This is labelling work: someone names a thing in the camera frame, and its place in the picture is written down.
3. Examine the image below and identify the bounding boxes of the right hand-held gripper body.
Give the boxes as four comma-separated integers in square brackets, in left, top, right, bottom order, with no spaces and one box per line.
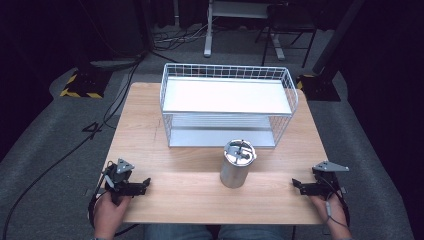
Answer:
[299,160,350,198]

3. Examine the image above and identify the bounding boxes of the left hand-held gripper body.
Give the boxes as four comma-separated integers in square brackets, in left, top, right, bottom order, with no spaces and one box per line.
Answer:
[102,158,148,205]

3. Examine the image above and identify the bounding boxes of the person's left hand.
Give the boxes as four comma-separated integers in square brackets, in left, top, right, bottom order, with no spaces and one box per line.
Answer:
[92,192,133,240]

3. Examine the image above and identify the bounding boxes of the person's right hand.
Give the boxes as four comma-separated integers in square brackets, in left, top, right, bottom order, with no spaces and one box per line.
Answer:
[308,193,353,240]

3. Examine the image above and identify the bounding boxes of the stainless steel canister with lid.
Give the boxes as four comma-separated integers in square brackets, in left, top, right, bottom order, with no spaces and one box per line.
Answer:
[219,138,258,190]

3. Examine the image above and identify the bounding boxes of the person's legs in jeans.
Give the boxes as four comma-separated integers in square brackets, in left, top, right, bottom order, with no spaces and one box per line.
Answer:
[143,223,295,240]

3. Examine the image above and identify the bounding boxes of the black yellow striped stand base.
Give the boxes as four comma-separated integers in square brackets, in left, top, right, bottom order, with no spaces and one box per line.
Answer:
[295,73,342,103]
[59,67,113,100]

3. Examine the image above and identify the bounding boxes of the dark slanted stand pole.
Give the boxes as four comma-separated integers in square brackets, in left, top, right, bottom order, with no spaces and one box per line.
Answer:
[311,0,366,76]

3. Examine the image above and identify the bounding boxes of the black chair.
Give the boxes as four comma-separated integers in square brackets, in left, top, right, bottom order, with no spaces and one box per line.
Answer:
[254,2,318,69]

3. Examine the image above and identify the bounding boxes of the grey right gripper cable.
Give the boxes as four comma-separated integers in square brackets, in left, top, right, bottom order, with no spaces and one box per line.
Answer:
[314,173,352,231]

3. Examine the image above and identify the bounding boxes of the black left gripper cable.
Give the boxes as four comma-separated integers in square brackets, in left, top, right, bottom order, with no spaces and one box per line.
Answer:
[87,161,140,238]

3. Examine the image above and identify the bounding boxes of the long black floor cable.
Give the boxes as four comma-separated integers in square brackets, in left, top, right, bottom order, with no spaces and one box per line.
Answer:
[1,56,145,240]

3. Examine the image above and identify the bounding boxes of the white wire shelf rack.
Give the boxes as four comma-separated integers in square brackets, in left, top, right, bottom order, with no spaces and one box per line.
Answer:
[159,62,300,149]

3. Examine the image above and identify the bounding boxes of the bundle of floor cables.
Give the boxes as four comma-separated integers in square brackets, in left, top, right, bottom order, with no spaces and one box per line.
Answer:
[151,19,214,53]

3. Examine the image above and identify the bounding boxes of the white desk frame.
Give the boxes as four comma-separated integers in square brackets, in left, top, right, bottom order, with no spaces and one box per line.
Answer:
[203,0,287,62]

